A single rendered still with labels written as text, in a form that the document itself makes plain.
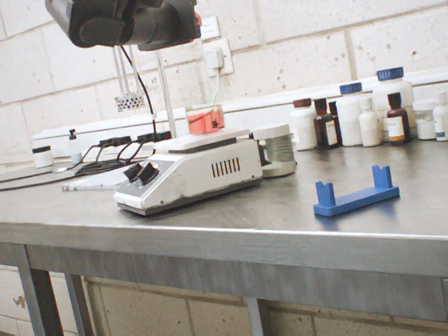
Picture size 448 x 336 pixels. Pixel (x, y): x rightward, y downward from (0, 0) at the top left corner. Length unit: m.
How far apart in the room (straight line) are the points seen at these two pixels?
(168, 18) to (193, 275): 0.34
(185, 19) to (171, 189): 0.24
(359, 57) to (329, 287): 0.74
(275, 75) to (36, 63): 1.01
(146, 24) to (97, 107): 1.18
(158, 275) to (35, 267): 0.33
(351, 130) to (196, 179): 0.39
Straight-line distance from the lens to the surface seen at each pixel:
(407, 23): 1.28
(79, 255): 1.01
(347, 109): 1.16
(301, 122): 1.21
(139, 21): 0.79
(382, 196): 0.71
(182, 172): 0.87
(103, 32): 0.75
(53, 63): 2.12
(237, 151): 0.90
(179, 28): 0.87
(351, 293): 0.67
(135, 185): 0.91
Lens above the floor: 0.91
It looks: 8 degrees down
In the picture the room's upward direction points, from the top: 11 degrees counter-clockwise
